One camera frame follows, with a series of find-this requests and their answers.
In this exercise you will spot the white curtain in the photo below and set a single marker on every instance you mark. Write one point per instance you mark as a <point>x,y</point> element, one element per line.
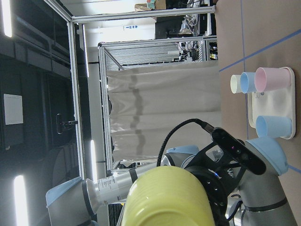
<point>148,102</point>

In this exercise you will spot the light blue cup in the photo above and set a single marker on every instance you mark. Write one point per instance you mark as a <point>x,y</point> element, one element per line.
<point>247,84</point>
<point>273,126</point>

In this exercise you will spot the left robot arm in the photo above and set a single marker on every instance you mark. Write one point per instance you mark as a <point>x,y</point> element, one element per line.
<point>259,200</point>

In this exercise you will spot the light blue cup front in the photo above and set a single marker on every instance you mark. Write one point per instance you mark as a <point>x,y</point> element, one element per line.
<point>247,84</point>

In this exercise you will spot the light blue cup back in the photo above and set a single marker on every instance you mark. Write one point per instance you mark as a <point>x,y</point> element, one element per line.
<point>273,126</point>

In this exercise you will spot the pink plastic cup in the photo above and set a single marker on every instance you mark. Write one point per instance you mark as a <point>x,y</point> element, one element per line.
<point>269,79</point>

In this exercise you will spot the cream white plastic cup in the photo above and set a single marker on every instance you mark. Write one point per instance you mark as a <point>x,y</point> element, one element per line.
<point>235,84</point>

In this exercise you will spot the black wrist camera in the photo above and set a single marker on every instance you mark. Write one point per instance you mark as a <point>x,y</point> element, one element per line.
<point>238,151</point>

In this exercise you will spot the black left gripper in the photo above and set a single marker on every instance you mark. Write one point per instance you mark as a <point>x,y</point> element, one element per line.
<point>219,178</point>

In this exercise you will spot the cream plastic tray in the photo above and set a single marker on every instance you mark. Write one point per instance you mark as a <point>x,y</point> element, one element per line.
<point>280,102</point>

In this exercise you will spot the yellow plastic cup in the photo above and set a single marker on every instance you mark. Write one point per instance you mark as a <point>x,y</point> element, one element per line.
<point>167,196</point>

